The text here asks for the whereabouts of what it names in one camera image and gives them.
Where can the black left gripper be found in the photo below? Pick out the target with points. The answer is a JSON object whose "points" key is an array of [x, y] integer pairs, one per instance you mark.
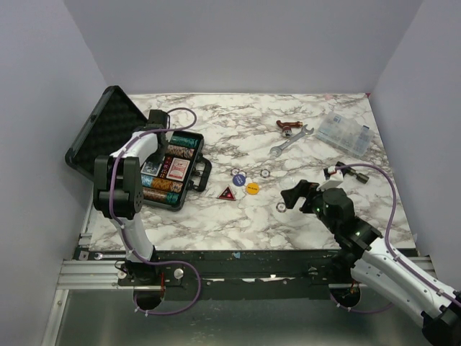
{"points": [[161, 156]]}

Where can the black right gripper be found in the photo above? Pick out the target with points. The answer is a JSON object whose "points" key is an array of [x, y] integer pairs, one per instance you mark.
{"points": [[305, 188]]}

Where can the blue playing card deck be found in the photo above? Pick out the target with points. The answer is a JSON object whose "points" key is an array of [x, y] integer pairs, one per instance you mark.
{"points": [[151, 168]]}

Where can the yellow big blind button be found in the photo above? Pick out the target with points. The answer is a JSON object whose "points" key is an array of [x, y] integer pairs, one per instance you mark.
{"points": [[252, 188]]}

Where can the blue small blind button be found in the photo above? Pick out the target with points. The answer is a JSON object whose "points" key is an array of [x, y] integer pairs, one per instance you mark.
{"points": [[239, 180]]}

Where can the red triangular dealer button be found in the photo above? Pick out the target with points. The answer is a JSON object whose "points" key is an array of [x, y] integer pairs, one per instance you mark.
{"points": [[227, 194]]}

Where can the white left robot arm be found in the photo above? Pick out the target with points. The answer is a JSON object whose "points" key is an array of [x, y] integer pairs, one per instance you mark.
{"points": [[118, 190]]}

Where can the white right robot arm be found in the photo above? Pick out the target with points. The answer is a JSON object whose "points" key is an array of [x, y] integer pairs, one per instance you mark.
{"points": [[433, 305]]}

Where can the black poker set case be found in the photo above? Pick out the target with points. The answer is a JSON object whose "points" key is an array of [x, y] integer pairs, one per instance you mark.
{"points": [[108, 125]]}

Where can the clear glass disc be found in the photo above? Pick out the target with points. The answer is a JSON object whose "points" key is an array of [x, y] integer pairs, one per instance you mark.
{"points": [[288, 182]]}

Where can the poker chip near deck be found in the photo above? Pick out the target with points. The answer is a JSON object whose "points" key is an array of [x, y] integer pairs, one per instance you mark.
{"points": [[281, 207]]}

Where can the purple and green chip row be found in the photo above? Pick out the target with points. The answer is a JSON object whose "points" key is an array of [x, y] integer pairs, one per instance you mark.
{"points": [[186, 140]]}

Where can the red dice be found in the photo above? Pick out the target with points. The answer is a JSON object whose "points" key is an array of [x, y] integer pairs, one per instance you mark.
{"points": [[165, 167]]}

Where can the brown and blue chip row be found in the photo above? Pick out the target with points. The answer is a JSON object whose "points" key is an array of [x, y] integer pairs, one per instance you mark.
{"points": [[180, 151]]}

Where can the poker chip marked 10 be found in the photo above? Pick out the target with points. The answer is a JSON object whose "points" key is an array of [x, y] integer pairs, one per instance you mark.
{"points": [[265, 173]]}

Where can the silver open-end wrench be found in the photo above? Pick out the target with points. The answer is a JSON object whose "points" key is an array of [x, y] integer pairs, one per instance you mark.
{"points": [[276, 151]]}

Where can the red playing card deck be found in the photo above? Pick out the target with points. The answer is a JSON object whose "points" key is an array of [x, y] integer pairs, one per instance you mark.
{"points": [[178, 169]]}

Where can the black T-shaped pipe fitting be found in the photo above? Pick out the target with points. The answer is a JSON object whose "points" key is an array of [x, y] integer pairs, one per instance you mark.
{"points": [[363, 178]]}

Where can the orange chip row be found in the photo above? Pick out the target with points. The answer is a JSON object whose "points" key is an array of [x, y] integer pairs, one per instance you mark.
{"points": [[161, 184]]}

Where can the brown faucet tap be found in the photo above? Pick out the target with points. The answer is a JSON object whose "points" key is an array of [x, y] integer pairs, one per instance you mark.
{"points": [[286, 127]]}

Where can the clear plastic screw organizer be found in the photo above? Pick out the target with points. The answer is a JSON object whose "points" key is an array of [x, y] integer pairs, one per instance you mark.
{"points": [[345, 134]]}

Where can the poker chip beside blue button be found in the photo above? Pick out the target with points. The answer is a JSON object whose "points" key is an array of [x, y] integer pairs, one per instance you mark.
{"points": [[235, 171]]}

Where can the brown bottom chip row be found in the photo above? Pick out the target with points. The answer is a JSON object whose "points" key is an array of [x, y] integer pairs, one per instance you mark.
{"points": [[159, 196]]}

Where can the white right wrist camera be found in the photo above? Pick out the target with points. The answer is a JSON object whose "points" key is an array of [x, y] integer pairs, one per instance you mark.
{"points": [[333, 178]]}

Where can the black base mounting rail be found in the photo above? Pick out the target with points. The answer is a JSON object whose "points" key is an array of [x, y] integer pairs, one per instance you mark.
{"points": [[241, 275]]}

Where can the aluminium frame rail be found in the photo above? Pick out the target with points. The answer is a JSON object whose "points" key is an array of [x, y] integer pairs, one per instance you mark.
{"points": [[89, 275]]}

